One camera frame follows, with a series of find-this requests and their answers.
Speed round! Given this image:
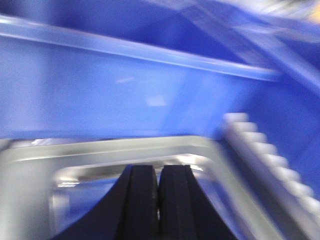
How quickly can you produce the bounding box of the white roller track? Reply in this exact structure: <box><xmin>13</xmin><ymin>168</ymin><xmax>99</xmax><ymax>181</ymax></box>
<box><xmin>223</xmin><ymin>112</ymin><xmax>320</xmax><ymax>217</ymax></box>

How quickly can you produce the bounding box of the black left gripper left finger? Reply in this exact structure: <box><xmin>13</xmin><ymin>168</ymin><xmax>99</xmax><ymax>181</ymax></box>
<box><xmin>54</xmin><ymin>165</ymin><xmax>158</xmax><ymax>240</ymax></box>

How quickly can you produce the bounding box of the silver metal tray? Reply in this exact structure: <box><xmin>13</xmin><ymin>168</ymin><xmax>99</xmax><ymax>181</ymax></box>
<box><xmin>0</xmin><ymin>134</ymin><xmax>311</xmax><ymax>240</ymax></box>

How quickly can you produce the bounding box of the blue bin upper left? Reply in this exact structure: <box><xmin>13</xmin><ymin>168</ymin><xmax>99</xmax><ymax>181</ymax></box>
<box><xmin>0</xmin><ymin>0</ymin><xmax>320</xmax><ymax>141</ymax></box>

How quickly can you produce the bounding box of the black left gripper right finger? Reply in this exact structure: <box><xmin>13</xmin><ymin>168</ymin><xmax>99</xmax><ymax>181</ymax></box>
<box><xmin>159</xmin><ymin>165</ymin><xmax>237</xmax><ymax>240</ymax></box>

